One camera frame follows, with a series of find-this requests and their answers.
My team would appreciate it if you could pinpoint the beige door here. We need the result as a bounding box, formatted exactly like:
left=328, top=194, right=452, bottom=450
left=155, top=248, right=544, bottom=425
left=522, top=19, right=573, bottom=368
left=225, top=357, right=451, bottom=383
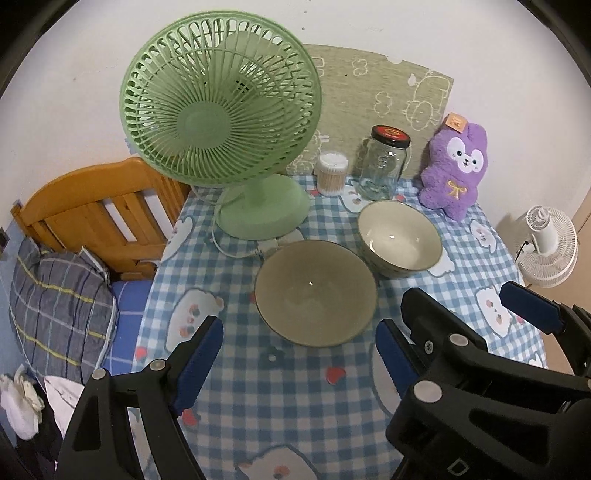
left=572, top=189, right=591, bottom=233

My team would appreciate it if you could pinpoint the glass jar with black lid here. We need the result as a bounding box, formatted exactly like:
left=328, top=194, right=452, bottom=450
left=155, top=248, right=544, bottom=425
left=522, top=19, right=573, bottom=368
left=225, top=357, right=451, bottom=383
left=356, top=125, right=411, bottom=201

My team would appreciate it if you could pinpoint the green cartoon wall mat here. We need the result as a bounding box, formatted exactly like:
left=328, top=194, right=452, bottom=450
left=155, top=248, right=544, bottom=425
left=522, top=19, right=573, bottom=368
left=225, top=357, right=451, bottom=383
left=286, top=44, right=454, bottom=178

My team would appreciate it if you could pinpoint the purple plush bunny toy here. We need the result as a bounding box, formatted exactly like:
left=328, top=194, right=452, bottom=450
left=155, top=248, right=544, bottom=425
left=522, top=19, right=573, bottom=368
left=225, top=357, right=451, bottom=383
left=419, top=113, right=489, bottom=222

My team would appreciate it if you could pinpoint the blue checkered tablecloth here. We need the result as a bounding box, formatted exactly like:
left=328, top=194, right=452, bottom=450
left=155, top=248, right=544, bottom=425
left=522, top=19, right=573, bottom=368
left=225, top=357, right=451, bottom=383
left=133, top=189, right=546, bottom=479

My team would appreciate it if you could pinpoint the white crumpled cloth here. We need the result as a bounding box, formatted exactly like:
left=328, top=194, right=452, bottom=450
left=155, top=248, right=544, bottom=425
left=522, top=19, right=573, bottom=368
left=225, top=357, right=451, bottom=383
left=1, top=364, right=45, bottom=440

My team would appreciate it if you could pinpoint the green desk fan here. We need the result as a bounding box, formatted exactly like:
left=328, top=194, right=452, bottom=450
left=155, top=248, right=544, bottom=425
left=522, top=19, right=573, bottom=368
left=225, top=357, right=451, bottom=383
left=119, top=11, right=322, bottom=241

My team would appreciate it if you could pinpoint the cotton swab container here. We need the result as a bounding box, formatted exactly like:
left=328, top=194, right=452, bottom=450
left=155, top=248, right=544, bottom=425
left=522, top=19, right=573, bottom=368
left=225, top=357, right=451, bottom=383
left=315, top=152, right=349, bottom=196

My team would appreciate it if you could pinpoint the orange wooden bed headboard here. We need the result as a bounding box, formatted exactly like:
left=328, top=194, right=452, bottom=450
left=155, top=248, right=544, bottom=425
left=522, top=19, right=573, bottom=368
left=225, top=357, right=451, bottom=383
left=11, top=157, right=190, bottom=280

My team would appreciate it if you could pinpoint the floral bowl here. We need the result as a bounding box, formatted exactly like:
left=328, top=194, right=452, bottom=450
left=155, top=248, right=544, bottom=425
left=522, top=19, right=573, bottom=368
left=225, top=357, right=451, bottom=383
left=356, top=200, right=443, bottom=278
left=254, top=240, right=378, bottom=348

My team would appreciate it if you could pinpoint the grey plaid pillow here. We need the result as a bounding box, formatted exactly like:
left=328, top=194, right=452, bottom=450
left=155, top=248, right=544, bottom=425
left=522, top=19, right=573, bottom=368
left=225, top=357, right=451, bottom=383
left=9, top=237, right=118, bottom=384

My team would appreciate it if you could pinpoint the white fan power cable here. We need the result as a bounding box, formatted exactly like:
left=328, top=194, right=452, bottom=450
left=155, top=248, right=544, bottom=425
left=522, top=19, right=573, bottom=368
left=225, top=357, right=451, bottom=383
left=210, top=188, right=306, bottom=262

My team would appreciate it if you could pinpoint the white desk fan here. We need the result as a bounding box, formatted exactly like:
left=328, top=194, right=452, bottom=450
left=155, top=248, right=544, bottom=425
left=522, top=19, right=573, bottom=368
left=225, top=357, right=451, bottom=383
left=516, top=205, right=578, bottom=289

